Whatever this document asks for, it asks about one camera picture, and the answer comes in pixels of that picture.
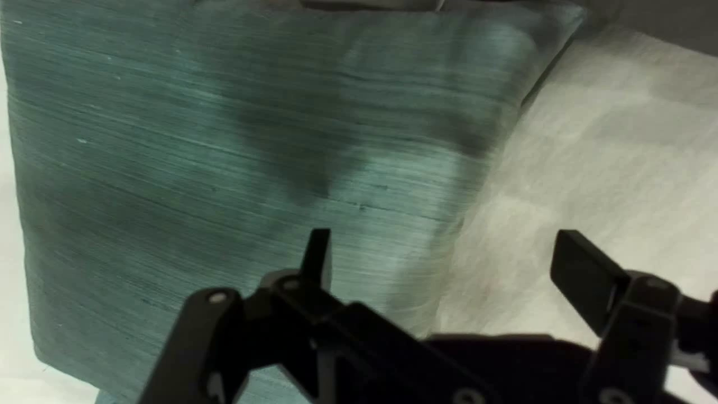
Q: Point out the white fabric sofa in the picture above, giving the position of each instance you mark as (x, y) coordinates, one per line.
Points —
(620, 145)

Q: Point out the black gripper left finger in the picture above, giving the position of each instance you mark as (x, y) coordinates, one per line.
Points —
(331, 350)

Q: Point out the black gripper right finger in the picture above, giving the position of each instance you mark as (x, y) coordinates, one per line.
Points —
(644, 327)

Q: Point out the slanted blue front pillow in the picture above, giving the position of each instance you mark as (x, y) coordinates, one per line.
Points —
(164, 146)

